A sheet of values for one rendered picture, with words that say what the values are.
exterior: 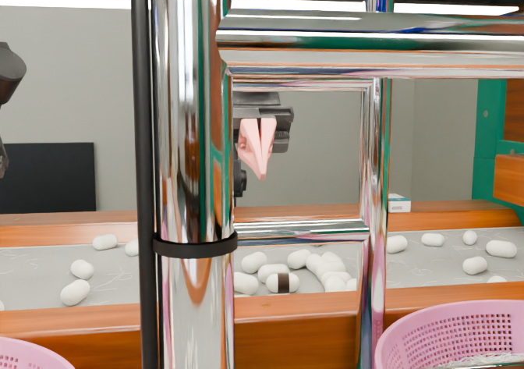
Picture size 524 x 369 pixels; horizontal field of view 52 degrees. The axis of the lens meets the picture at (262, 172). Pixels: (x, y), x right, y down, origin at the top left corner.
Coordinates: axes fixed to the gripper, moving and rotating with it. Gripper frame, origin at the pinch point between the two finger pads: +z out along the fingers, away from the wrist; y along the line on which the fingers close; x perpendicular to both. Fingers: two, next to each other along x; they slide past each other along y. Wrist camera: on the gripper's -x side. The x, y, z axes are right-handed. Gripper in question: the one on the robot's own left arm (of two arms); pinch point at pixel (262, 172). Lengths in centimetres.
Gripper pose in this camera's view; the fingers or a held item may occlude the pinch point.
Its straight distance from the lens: 69.0
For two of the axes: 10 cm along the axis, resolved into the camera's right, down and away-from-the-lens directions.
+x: -1.1, 6.6, 7.4
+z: 1.2, 7.5, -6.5
